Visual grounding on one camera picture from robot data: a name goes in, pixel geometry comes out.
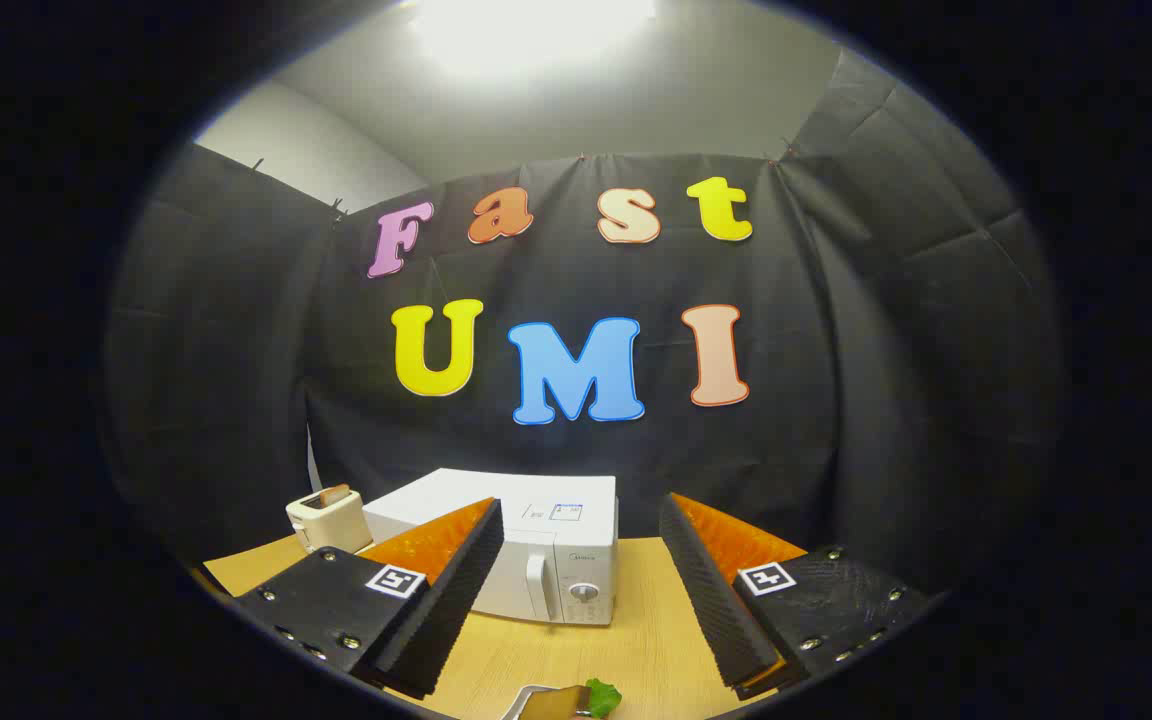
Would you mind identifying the brown bread sandwich with lettuce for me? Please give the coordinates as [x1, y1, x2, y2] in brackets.
[526, 678, 624, 720]

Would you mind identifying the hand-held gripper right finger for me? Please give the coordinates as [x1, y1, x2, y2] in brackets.
[658, 492, 932, 701]

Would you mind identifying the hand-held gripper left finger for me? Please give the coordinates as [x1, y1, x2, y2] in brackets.
[236, 497, 505, 701]

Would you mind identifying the white microwave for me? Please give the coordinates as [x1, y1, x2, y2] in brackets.
[363, 468, 620, 627]

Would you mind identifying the white toaster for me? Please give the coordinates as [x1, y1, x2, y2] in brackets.
[286, 488, 372, 554]

